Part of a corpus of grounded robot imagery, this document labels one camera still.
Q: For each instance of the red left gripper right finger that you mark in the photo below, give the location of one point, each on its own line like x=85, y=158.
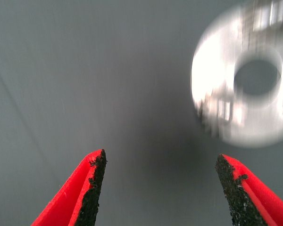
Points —
x=257, y=202

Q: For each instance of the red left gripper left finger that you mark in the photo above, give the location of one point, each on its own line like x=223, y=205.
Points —
x=68, y=200

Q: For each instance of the round metal carrier plate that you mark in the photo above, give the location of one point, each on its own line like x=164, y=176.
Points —
x=212, y=58

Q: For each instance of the dark grey table cloth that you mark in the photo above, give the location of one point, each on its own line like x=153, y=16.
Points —
x=85, y=70

